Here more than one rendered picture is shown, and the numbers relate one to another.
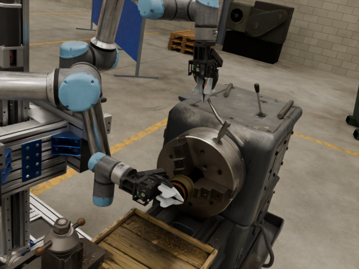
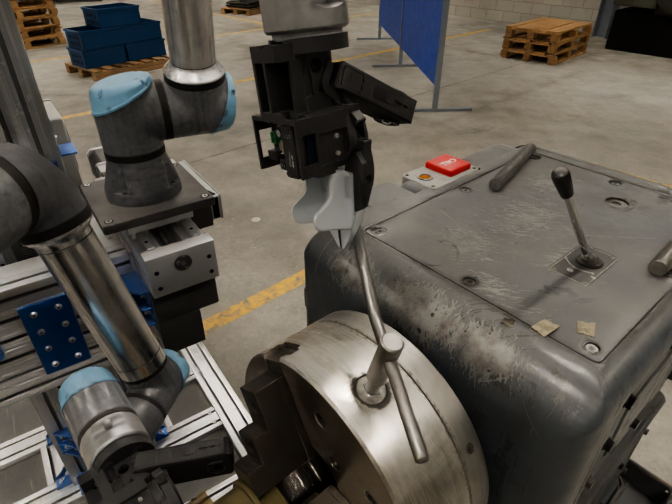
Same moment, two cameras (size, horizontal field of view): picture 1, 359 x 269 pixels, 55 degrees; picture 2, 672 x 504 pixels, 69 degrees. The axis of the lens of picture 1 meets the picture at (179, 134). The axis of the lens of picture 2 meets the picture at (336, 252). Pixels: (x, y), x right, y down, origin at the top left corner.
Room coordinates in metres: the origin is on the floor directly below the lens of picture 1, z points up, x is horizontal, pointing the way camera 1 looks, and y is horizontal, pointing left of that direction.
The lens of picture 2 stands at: (0.79, -0.24, 1.62)
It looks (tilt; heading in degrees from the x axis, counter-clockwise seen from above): 34 degrees down; 24
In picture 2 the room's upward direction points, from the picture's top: straight up
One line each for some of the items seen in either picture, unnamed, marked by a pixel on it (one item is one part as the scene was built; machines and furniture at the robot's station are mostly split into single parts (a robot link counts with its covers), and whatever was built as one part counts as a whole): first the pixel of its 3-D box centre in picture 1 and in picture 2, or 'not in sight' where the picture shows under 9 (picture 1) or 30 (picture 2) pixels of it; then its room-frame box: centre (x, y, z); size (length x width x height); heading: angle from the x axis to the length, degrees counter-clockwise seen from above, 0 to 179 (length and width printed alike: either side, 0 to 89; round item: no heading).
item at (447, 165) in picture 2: not in sight; (447, 166); (1.64, -0.08, 1.26); 0.06 x 0.06 x 0.02; 65
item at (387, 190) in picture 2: (189, 99); (385, 203); (1.48, -0.02, 1.24); 0.09 x 0.08 x 0.03; 155
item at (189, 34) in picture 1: (192, 42); (546, 39); (9.35, 0.12, 0.22); 1.25 x 0.86 x 0.44; 160
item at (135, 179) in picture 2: not in sight; (139, 168); (1.47, 0.51, 1.21); 0.15 x 0.15 x 0.10
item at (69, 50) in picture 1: (75, 57); (130, 111); (1.48, 0.51, 1.33); 0.13 x 0.12 x 0.14; 140
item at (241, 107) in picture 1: (231, 142); (510, 315); (1.51, -0.25, 1.06); 0.59 x 0.48 x 0.39; 155
